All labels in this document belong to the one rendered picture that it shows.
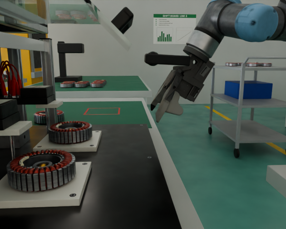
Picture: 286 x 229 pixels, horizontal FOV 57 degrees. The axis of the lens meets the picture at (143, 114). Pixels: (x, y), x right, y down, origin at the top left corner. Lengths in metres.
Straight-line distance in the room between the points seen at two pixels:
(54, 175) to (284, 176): 0.46
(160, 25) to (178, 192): 5.44
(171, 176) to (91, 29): 5.38
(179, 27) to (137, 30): 0.87
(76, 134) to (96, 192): 0.25
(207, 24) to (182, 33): 5.23
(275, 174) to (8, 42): 0.64
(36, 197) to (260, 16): 0.53
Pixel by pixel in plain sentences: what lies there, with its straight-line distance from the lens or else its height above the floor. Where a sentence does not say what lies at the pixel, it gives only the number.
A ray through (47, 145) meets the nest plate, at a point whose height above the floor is 0.78.
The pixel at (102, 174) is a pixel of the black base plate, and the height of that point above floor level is 0.77.
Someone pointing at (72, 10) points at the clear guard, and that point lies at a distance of 0.43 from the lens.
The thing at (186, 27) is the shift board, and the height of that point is 1.65.
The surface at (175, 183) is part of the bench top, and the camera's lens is 0.55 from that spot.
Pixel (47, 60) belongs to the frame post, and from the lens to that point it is 0.90.
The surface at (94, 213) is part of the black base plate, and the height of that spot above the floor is 0.77.
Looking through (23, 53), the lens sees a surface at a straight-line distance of 4.17.
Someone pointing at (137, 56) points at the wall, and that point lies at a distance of 5.78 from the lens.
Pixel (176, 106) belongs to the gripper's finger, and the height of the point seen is 0.88.
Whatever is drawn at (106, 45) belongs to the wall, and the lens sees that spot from 5.79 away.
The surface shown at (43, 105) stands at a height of 0.88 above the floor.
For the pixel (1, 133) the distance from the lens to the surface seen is 0.48.
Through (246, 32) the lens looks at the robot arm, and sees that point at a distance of 0.61.
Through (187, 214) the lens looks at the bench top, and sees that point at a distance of 0.46.
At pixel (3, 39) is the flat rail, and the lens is 0.61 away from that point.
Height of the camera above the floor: 0.99
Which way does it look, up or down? 12 degrees down
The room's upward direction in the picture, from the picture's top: straight up
